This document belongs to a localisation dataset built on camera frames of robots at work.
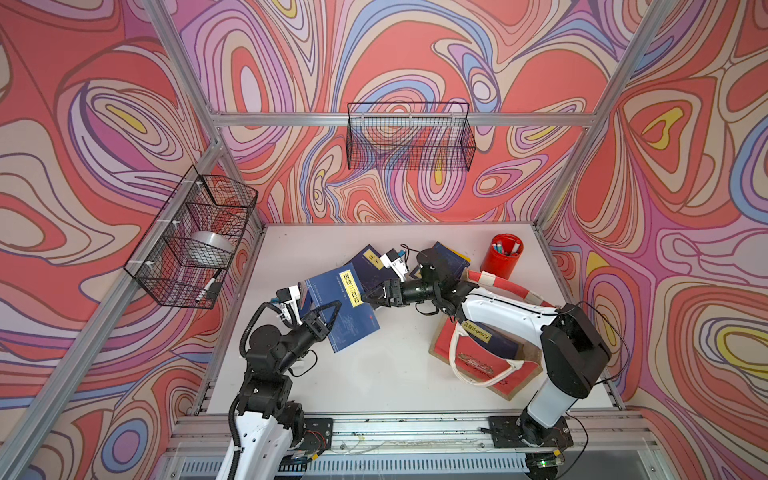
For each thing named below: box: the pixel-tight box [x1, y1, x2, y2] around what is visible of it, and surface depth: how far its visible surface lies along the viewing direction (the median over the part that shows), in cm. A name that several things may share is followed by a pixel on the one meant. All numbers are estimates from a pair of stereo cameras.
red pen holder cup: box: [480, 233, 524, 280], surface depth 101 cm
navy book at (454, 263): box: [432, 241, 472, 284], surface depth 105 cm
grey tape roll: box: [185, 230, 233, 267], surface depth 73 cm
